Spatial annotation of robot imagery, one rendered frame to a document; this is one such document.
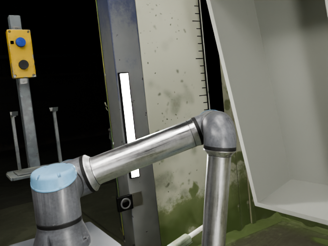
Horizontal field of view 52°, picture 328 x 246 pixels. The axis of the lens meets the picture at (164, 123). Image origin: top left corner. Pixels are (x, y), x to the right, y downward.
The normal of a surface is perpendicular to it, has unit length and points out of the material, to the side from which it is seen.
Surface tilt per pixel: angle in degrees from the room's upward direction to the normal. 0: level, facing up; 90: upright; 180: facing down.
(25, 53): 90
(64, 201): 90
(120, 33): 90
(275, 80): 101
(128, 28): 90
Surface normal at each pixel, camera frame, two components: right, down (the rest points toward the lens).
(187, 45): 0.53, 0.01
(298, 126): -0.78, 0.32
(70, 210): 0.73, -0.02
